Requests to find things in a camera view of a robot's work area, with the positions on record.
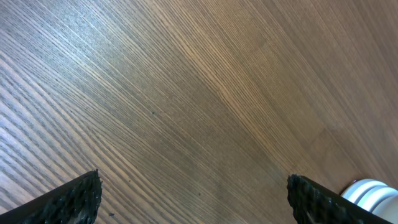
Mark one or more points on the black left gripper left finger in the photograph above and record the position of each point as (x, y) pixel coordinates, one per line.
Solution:
(77, 201)

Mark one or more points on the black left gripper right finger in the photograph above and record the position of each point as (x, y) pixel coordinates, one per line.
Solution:
(314, 203)

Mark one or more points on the white digital kitchen scale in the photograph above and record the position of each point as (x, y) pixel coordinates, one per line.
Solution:
(368, 193)

